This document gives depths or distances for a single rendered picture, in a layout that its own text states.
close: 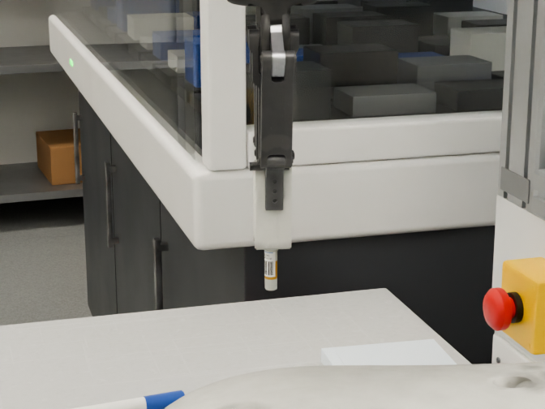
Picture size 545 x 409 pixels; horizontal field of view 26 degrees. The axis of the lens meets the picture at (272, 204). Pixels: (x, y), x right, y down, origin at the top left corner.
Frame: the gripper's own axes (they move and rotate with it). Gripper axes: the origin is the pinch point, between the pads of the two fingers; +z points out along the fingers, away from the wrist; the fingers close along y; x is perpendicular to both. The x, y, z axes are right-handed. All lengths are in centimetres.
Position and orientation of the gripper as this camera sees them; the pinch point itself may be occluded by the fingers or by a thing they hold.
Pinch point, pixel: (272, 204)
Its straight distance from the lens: 97.0
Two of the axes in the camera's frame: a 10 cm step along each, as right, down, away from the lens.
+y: 0.7, 2.8, -9.6
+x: 10.0, -0.2, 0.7
